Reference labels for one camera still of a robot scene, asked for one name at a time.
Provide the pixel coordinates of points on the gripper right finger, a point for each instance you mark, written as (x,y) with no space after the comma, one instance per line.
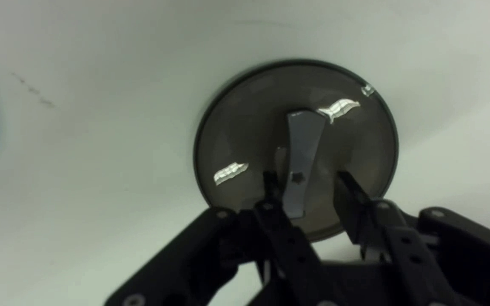
(440,255)

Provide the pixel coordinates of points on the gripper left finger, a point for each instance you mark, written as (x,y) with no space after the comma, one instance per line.
(211,255)

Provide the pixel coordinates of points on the glass pot lid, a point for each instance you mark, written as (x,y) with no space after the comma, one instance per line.
(253,136)

